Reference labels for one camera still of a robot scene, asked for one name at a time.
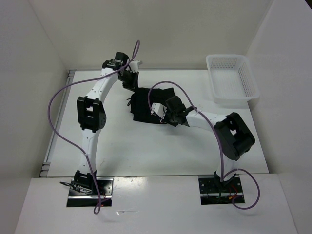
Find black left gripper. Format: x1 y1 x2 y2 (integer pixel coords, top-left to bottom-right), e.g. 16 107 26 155
119 70 139 94

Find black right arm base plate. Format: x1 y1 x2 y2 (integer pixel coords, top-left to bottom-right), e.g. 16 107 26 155
198 175 245 205

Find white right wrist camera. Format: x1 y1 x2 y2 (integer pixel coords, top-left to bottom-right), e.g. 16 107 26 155
151 103 167 123

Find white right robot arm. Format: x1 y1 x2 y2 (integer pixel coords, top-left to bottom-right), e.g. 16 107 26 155
152 96 255 192

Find white plastic mesh basket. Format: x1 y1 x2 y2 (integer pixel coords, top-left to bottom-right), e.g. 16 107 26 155
206 54 259 104

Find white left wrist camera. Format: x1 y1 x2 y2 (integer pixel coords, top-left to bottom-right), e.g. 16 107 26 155
129 60 143 73

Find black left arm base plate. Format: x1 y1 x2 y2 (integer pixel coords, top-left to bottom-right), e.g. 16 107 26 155
60 178 114 207

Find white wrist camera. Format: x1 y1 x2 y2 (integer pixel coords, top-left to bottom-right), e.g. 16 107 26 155
129 60 143 73
151 103 167 123

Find black shorts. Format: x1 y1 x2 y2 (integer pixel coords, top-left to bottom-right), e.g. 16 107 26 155
127 88 175 124

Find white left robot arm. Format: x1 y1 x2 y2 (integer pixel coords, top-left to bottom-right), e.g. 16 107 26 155
72 52 141 195

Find aluminium table edge rail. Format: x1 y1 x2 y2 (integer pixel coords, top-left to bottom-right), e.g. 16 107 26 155
39 70 76 178

